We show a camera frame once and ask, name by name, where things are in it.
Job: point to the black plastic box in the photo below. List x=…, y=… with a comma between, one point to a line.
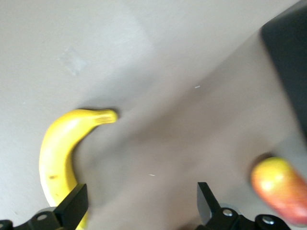
x=292, y=60

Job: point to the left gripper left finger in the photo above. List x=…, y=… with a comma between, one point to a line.
x=67, y=210

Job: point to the red yellow mango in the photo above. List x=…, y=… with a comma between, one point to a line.
x=275, y=184

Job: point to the yellow banana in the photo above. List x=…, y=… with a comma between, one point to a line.
x=55, y=143

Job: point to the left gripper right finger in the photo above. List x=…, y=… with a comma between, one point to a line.
x=216, y=218

